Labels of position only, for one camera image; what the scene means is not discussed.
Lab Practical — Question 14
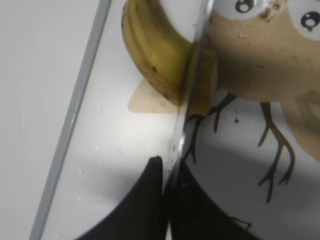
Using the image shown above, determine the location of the white handled kitchen knife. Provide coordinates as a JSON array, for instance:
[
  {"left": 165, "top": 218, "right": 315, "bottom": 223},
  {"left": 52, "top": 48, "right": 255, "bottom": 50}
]
[{"left": 160, "top": 0, "right": 214, "bottom": 240}]

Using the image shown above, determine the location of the yellow banana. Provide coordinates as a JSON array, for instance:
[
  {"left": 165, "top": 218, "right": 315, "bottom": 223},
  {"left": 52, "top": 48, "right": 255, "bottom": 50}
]
[{"left": 121, "top": 0, "right": 196, "bottom": 108}]

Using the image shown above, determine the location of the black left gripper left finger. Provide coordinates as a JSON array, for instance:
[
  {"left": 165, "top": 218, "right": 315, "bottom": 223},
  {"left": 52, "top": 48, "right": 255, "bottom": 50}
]
[{"left": 79, "top": 155, "right": 168, "bottom": 240}]

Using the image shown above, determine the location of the white deer cutting board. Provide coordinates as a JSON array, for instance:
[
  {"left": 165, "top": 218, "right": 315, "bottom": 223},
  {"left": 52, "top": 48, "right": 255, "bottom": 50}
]
[{"left": 30, "top": 0, "right": 320, "bottom": 240}]

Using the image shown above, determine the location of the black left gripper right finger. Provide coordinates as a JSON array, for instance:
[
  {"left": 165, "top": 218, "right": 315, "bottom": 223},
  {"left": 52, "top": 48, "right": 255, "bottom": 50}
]
[{"left": 169, "top": 163, "right": 257, "bottom": 240}]

